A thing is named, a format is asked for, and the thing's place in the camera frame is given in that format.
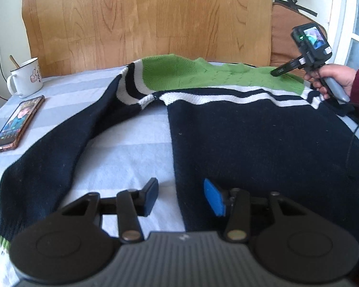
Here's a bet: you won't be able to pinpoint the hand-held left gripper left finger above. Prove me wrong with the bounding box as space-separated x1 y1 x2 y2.
61 178 160 243

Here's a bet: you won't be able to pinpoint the person's right hand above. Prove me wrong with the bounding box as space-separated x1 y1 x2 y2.
303 65 358 99

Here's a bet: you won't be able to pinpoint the blue white striped bedsheet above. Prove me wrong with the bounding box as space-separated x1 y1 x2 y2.
0 61 359 287

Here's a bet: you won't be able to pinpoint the brown cushion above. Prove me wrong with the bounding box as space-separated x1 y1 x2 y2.
271 0 329 68

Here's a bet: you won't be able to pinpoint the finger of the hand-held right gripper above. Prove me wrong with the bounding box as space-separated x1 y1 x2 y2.
271 61 302 77

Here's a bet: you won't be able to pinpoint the black tape strips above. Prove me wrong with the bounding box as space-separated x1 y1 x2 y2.
278 0 318 17

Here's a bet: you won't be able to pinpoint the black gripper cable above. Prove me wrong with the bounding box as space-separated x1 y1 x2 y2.
345 103 359 169

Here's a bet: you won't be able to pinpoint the navy green white striped sweater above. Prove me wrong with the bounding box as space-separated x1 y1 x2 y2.
0 54 359 276

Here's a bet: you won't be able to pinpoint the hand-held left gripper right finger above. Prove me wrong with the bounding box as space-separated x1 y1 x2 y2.
203 178 310 243

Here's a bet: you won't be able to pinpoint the smartphone in brown case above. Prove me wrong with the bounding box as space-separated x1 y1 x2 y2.
0 95 45 155

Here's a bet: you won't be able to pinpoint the white enamel mug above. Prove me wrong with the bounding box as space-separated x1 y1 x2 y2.
7 57 44 99

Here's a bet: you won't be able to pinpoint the wood pattern board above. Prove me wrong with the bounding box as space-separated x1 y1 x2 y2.
22 0 276 76

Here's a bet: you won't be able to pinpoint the white framed window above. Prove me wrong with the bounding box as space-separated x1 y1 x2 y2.
332 0 359 66

